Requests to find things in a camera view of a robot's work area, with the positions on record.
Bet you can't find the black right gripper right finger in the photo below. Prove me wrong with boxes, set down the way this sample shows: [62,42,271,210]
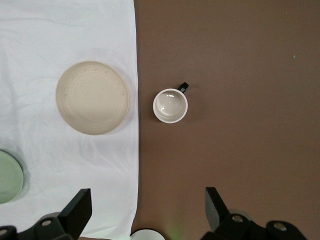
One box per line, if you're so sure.
[202,186,253,240]

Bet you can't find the beige gray plate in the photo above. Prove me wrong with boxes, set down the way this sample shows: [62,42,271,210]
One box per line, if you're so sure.
[55,60,130,136]

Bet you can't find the green plate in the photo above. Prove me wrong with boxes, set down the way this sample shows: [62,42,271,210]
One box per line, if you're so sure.
[0,149,25,205]

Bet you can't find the white mug with black handle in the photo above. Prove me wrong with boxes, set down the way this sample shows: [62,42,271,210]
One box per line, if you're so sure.
[152,81,190,124]

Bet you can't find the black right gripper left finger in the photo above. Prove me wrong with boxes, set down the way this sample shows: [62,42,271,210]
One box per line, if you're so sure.
[24,188,93,240]

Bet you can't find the white cloth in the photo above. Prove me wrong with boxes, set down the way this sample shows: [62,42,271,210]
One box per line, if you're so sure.
[0,0,141,240]

